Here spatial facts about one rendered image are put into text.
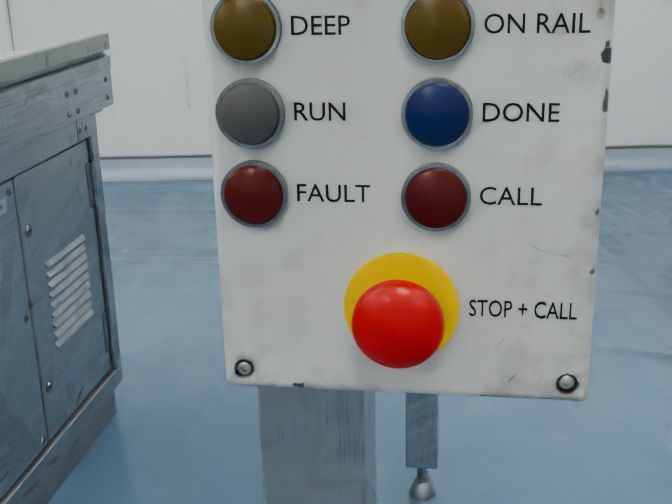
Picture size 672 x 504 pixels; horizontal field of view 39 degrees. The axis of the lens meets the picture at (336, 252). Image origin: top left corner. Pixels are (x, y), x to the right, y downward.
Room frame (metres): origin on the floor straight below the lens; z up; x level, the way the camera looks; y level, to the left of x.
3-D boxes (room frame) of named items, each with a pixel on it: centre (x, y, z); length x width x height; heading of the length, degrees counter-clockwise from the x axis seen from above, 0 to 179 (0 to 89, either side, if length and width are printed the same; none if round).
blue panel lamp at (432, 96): (0.39, -0.04, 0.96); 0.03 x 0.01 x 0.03; 81
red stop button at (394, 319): (0.39, -0.03, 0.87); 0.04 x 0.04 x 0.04; 81
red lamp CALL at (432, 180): (0.39, -0.04, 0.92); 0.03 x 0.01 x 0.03; 81
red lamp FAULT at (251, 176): (0.40, 0.04, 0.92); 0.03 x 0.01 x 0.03; 81
